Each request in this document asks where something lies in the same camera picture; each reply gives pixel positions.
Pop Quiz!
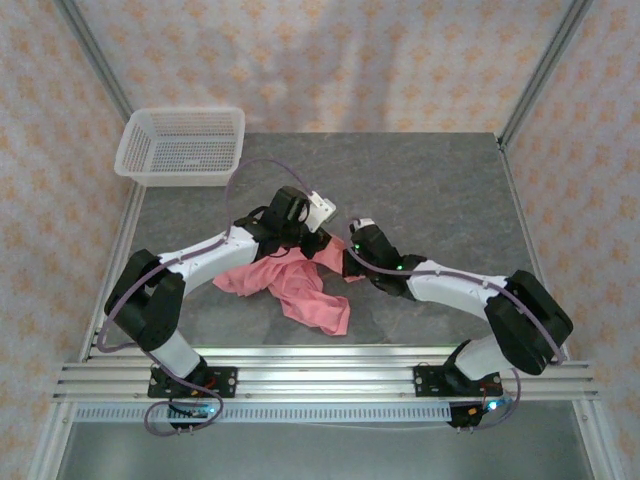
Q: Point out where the pink t-shirt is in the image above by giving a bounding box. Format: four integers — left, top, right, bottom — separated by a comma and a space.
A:
212, 234, 354, 337

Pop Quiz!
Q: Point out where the white plastic mesh basket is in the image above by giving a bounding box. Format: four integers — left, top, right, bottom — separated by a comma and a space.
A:
113, 105, 247, 189

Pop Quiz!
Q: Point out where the patterned fabric backdrop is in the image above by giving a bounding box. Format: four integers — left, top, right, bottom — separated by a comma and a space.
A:
0, 0, 640, 480

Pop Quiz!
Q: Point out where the small circuit board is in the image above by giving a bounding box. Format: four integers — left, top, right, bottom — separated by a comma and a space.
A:
167, 402, 221, 421
464, 397, 511, 419

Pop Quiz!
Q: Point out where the grey metal shelf sheet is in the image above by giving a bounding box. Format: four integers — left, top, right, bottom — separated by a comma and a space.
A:
54, 422, 599, 480

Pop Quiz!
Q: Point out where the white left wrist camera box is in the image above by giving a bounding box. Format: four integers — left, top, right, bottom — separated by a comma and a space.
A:
299, 192, 337, 234

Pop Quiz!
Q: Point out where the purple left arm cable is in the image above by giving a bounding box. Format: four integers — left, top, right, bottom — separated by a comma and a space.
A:
94, 158, 316, 437

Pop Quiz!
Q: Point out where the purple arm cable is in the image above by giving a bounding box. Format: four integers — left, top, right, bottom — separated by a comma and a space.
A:
342, 219, 567, 434
94, 158, 316, 437

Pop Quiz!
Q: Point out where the aluminium mounting rail beam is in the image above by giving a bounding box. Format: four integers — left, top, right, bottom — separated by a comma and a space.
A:
52, 344, 599, 401

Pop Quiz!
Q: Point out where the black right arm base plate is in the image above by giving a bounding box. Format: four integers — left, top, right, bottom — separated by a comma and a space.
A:
413, 364, 501, 400

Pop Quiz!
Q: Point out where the slotted grey cable duct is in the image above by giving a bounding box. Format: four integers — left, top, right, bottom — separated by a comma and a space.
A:
74, 403, 454, 424

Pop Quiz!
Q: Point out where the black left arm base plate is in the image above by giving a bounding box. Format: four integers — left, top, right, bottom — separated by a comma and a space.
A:
147, 366, 239, 400

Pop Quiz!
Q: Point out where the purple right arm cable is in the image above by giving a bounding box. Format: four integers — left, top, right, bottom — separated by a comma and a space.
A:
342, 219, 567, 434

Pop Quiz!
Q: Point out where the aluminium frame post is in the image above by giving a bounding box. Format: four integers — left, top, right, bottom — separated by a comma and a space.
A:
54, 0, 136, 126
497, 0, 596, 149

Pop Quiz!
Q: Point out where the aluminium frame leg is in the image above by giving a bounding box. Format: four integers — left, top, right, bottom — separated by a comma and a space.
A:
27, 399, 76, 480
572, 399, 629, 480

